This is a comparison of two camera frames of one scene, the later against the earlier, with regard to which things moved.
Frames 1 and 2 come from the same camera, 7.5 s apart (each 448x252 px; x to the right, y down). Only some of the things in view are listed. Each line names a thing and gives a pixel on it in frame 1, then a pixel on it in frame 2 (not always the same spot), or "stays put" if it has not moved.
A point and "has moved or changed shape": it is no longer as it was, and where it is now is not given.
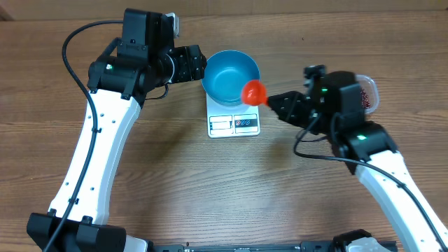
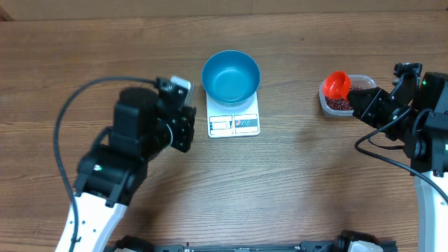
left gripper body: [185, 68] → [180, 132]
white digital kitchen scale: [225, 121] stays put
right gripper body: [300, 112] → [376, 113]
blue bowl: [226, 73] stays put
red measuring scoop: [253, 92] has moved or changed shape
